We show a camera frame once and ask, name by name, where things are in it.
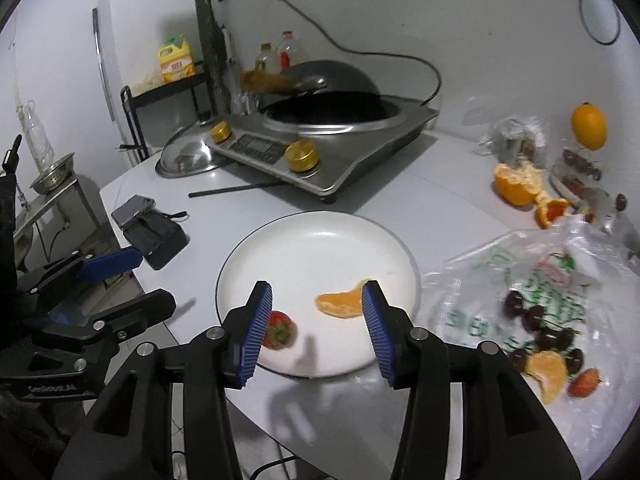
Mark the clear plastic cherry box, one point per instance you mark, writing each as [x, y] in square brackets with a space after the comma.
[580, 167]

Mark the red capped oil bottle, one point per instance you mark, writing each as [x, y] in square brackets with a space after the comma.
[288, 52]

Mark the white round plate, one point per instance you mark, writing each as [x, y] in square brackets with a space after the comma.
[320, 250]

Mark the red strawberry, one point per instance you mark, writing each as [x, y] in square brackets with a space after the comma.
[584, 382]
[280, 332]

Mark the pile of dark cherries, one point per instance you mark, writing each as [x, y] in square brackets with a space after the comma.
[532, 317]

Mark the black case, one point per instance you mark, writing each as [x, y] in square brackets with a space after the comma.
[157, 240]

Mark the steel pot with lid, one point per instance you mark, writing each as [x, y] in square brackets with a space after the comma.
[607, 217]

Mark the brown sauce bottle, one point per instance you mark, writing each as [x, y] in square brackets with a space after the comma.
[265, 60]

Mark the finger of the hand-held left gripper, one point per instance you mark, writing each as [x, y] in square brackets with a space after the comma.
[145, 307]
[112, 262]

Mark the clear plastic bottle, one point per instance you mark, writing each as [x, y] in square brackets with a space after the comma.
[39, 135]

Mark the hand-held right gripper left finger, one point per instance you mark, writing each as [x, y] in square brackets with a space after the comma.
[255, 330]

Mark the metal stand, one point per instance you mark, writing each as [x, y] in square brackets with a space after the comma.
[50, 202]

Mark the peeled orange segment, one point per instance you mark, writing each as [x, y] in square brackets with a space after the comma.
[340, 305]
[547, 372]

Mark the whole orange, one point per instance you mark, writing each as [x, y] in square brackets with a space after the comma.
[589, 125]

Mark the dark vertical pipe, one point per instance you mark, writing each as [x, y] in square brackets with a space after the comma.
[206, 35]

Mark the grey wall rail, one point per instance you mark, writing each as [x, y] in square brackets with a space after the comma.
[102, 65]

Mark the steel bowl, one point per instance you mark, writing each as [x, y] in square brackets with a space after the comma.
[52, 176]

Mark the orange peel pieces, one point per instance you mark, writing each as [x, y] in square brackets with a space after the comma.
[517, 182]

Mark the black chopsticks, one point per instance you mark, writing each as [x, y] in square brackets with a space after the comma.
[235, 189]

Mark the silver induction cooker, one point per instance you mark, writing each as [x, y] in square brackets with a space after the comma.
[360, 145]

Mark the yellow detergent bottle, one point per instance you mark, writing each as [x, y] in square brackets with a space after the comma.
[176, 62]

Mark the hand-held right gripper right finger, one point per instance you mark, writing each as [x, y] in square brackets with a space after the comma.
[372, 330]

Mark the steel wok lid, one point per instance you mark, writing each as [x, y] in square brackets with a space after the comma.
[187, 152]

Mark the black metal rack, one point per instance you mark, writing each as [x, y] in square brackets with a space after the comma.
[165, 91]

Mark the clear printed plastic bag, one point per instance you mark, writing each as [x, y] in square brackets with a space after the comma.
[475, 285]

